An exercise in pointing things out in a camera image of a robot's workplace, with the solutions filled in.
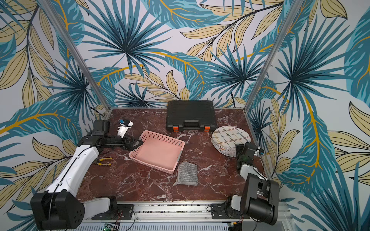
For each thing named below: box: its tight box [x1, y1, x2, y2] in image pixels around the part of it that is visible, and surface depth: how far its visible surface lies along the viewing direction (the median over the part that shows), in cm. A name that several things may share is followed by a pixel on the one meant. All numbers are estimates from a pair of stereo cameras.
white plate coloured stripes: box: [211, 125, 252, 148], surface depth 102 cm
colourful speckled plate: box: [211, 138, 237, 157], surface depth 97 cm
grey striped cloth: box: [173, 161, 199, 186], surface depth 85 cm
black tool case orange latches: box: [165, 100, 217, 132], surface depth 112 cm
